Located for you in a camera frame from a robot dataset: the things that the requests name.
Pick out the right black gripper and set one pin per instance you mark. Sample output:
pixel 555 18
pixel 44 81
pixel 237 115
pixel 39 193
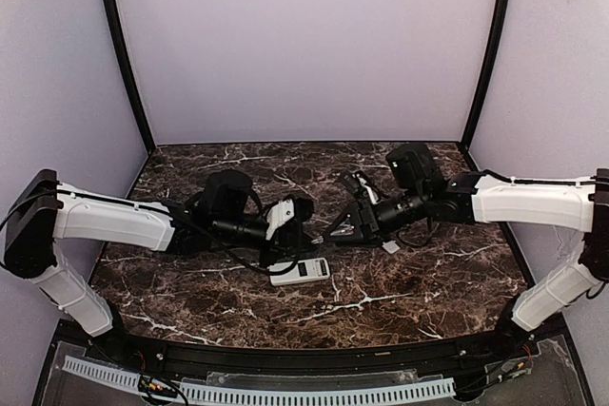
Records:
pixel 363 220

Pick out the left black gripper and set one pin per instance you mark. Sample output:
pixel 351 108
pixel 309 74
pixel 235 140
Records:
pixel 289 233

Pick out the white remote control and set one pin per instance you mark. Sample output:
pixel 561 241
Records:
pixel 305 271

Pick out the white battery cover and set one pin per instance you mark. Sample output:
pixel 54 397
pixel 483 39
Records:
pixel 391 247

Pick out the clear handle screwdriver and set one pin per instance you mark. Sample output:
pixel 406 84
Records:
pixel 335 236

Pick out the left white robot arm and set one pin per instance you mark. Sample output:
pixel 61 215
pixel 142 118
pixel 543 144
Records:
pixel 48 211

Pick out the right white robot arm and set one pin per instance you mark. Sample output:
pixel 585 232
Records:
pixel 580 204

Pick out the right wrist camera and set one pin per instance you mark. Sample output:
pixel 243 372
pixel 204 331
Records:
pixel 411 164

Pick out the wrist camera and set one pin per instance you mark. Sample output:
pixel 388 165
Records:
pixel 225 194
pixel 411 164

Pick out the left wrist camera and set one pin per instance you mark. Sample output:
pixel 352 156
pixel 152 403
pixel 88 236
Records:
pixel 225 194

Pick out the white slotted cable duct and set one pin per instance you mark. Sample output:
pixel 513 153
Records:
pixel 224 389

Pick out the black front rail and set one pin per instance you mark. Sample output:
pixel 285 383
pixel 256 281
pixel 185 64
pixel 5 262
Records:
pixel 460 356

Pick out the right black frame post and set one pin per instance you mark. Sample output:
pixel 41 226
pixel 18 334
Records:
pixel 486 72

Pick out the black frame post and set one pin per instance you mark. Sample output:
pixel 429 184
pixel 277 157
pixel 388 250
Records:
pixel 121 52
pixel 486 72

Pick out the left black frame post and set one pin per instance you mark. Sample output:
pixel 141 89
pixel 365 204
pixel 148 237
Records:
pixel 121 52

